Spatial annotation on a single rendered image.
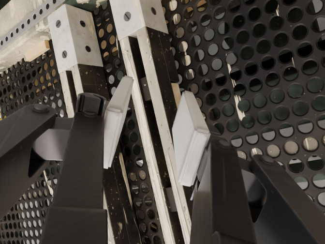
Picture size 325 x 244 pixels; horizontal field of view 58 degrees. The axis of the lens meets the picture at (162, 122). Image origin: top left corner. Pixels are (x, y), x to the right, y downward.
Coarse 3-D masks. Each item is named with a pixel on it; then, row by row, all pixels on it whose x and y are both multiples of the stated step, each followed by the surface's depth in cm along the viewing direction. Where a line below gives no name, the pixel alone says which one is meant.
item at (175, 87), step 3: (174, 84) 51; (177, 84) 52; (174, 87) 51; (177, 87) 52; (174, 90) 50; (177, 90) 51; (174, 93) 50; (177, 93) 51; (177, 96) 51; (180, 96) 52; (177, 99) 51; (177, 102) 50; (177, 105) 50; (177, 108) 50
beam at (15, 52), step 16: (16, 0) 71; (32, 0) 68; (80, 0) 59; (96, 0) 60; (0, 16) 76; (16, 16) 72; (0, 32) 76; (32, 32) 68; (48, 32) 69; (16, 48) 73; (0, 64) 81
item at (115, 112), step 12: (120, 84) 17; (132, 84) 18; (120, 96) 15; (108, 108) 13; (120, 108) 13; (108, 120) 13; (120, 120) 13; (108, 132) 13; (120, 132) 17; (108, 144) 13; (108, 156) 13
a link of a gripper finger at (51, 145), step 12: (60, 120) 12; (72, 120) 13; (48, 132) 11; (60, 132) 12; (36, 144) 11; (48, 144) 12; (60, 144) 12; (36, 156) 12; (48, 156) 12; (60, 156) 12
